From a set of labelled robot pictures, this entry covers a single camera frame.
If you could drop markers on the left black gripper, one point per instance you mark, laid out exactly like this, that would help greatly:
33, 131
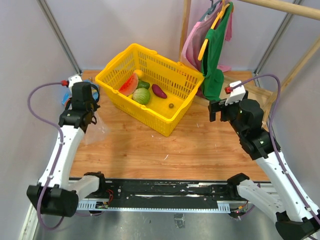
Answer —
95, 105

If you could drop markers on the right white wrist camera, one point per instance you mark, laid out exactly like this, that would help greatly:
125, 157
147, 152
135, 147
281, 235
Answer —
236, 92

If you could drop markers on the watermelon slice toy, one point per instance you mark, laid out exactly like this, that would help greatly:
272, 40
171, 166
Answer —
130, 85

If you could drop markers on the yellow plastic basket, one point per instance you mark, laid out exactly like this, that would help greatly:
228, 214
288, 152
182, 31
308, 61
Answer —
179, 82

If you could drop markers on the grey clothes hanger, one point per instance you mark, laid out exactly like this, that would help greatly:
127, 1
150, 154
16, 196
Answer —
210, 10

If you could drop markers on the green cabbage toy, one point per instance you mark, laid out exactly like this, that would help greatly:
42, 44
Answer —
141, 96

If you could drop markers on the yellow lemon toy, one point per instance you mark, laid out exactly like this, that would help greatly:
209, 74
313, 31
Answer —
140, 74

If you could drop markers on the blue cloth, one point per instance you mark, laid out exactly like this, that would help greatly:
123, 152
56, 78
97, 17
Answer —
67, 97

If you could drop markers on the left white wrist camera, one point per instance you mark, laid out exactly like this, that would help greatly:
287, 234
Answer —
73, 80

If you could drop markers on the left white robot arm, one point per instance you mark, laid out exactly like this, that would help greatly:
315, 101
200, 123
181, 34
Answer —
53, 194

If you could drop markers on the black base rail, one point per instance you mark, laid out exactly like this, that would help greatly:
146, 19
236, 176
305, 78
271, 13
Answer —
177, 196

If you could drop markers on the pink shirt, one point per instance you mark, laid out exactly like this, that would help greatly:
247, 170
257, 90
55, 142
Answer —
194, 41

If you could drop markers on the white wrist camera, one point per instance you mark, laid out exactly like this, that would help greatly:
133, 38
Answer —
73, 80
236, 92

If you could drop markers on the wooden clothes rack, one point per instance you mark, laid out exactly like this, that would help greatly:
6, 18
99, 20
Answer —
266, 97

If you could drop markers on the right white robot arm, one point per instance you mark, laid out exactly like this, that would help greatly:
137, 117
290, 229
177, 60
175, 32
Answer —
294, 216

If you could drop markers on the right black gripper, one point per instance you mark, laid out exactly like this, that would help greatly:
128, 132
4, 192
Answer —
215, 106

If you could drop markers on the purple eggplant toy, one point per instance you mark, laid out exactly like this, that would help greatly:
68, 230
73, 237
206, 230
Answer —
158, 91

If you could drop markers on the clear zip top bag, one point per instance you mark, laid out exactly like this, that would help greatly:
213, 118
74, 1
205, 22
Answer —
95, 132

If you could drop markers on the green shirt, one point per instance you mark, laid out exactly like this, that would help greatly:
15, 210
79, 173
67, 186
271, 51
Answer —
214, 77

